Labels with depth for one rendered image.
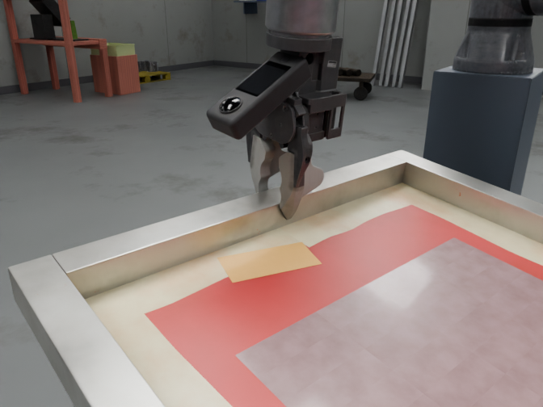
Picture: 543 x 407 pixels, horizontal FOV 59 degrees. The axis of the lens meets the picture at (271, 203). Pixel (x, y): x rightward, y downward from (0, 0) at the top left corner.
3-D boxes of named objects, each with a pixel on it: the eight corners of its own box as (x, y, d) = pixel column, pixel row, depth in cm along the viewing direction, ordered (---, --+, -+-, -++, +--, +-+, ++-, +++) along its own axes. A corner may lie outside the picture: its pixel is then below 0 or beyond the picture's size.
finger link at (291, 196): (331, 214, 60) (330, 141, 57) (296, 228, 56) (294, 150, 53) (313, 208, 62) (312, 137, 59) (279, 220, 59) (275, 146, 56)
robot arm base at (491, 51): (464, 64, 109) (471, 16, 105) (538, 69, 101) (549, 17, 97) (442, 70, 97) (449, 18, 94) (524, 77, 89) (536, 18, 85)
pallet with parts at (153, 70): (145, 76, 975) (143, 60, 963) (172, 79, 933) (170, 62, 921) (97, 82, 891) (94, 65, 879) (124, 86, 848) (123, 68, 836)
